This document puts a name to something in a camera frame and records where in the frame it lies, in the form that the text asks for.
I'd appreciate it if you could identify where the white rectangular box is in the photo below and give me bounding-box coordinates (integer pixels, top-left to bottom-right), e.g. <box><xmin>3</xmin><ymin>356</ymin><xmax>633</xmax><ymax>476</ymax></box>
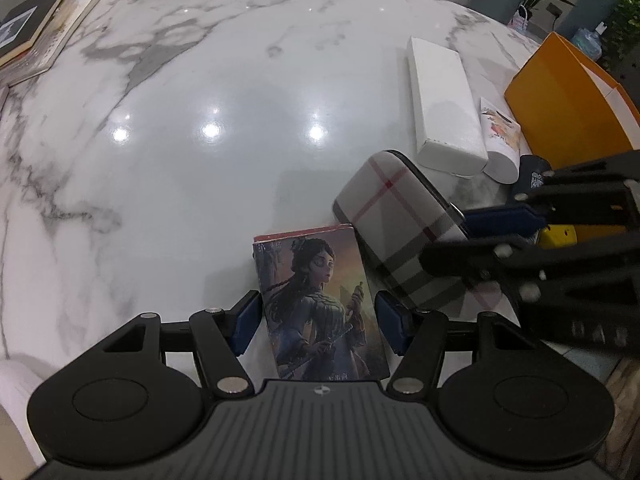
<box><xmin>407</xmin><ymin>37</ymin><xmax>488</xmax><ymax>178</ymax></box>

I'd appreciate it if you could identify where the plaid glasses case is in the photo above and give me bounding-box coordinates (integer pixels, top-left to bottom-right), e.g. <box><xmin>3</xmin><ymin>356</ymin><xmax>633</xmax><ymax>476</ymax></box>
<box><xmin>333</xmin><ymin>150</ymin><xmax>503</xmax><ymax>318</ymax></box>

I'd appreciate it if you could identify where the colourful woven basket bag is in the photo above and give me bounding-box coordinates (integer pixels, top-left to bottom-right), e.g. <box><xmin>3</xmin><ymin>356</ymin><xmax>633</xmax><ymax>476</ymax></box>
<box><xmin>508</xmin><ymin>4</ymin><xmax>533</xmax><ymax>35</ymax></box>

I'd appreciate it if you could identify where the Vaseline lotion tube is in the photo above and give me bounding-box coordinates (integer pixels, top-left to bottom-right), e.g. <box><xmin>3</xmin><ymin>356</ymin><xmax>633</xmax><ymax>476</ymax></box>
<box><xmin>480</xmin><ymin>98</ymin><xmax>522</xmax><ymax>184</ymax></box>

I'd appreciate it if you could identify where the black cover book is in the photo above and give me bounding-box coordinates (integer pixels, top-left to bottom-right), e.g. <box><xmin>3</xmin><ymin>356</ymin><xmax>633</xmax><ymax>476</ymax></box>
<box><xmin>0</xmin><ymin>0</ymin><xmax>62</xmax><ymax>65</ymax></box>

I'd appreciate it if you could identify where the orange cardboard storage box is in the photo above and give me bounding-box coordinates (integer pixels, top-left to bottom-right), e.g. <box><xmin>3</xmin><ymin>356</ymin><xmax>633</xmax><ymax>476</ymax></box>
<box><xmin>504</xmin><ymin>32</ymin><xmax>639</xmax><ymax>169</ymax></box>

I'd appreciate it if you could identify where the water jug bottle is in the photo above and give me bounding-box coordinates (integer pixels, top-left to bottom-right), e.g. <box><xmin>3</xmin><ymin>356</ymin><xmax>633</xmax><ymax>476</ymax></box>
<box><xmin>570</xmin><ymin>22</ymin><xmax>606</xmax><ymax>61</ymax></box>

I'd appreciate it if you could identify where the yellow plastic toy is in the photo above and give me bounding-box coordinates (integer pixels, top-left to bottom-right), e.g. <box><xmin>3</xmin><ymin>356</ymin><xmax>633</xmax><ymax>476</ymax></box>
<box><xmin>537</xmin><ymin>224</ymin><xmax>578</xmax><ymax>249</ymax></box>

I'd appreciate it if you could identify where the illustrated character card pack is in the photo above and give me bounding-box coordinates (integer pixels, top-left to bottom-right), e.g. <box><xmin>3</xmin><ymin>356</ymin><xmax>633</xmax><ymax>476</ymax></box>
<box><xmin>253</xmin><ymin>224</ymin><xmax>390</xmax><ymax>382</ymax></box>

